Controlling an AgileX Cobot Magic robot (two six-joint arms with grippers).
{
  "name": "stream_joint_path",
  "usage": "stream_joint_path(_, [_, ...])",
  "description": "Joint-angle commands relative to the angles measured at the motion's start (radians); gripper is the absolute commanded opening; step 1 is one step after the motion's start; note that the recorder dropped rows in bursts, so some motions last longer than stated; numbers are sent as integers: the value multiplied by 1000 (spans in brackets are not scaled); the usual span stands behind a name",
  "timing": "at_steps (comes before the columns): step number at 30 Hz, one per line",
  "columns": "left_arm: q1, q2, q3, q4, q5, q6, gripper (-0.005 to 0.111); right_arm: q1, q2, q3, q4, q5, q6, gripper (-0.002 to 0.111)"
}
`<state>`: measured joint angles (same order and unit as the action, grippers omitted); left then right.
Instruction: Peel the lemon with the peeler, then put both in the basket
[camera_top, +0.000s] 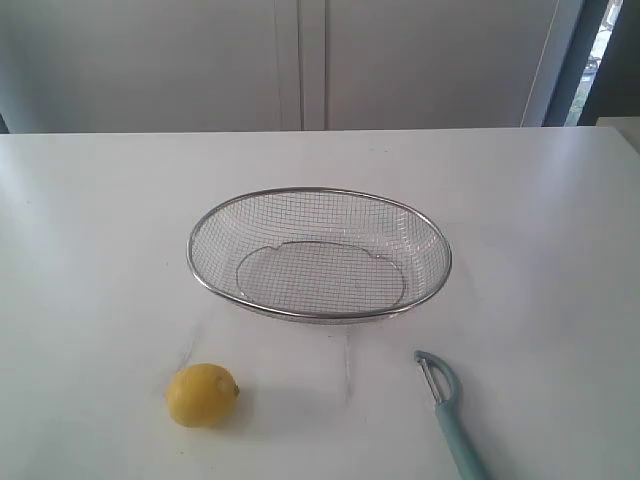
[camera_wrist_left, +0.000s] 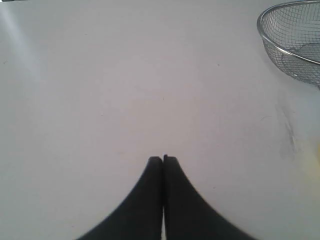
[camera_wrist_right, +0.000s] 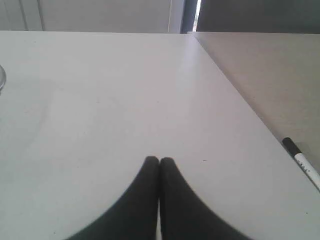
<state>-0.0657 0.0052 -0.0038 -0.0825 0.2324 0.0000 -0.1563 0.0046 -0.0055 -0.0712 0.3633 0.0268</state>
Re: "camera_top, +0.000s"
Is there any teal handled peeler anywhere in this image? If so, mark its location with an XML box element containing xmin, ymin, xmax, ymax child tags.
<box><xmin>414</xmin><ymin>350</ymin><xmax>490</xmax><ymax>480</ymax></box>

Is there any yellow lemon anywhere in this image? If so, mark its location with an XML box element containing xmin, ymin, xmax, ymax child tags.
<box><xmin>166</xmin><ymin>363</ymin><xmax>240</xmax><ymax>428</ymax></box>

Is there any oval steel mesh basket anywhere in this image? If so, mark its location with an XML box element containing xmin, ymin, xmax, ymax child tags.
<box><xmin>186</xmin><ymin>187</ymin><xmax>453</xmax><ymax>325</ymax></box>

